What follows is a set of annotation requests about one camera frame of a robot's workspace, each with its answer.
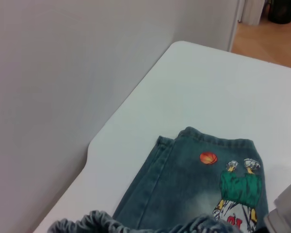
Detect blue denim shorts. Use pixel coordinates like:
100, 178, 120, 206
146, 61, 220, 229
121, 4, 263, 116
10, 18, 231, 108
47, 126, 270, 233

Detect white curtain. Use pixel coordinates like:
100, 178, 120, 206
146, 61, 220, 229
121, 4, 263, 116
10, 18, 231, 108
241, 0, 270, 25

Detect black round bin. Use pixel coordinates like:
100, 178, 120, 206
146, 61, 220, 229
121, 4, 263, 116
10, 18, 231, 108
267, 0, 291, 24

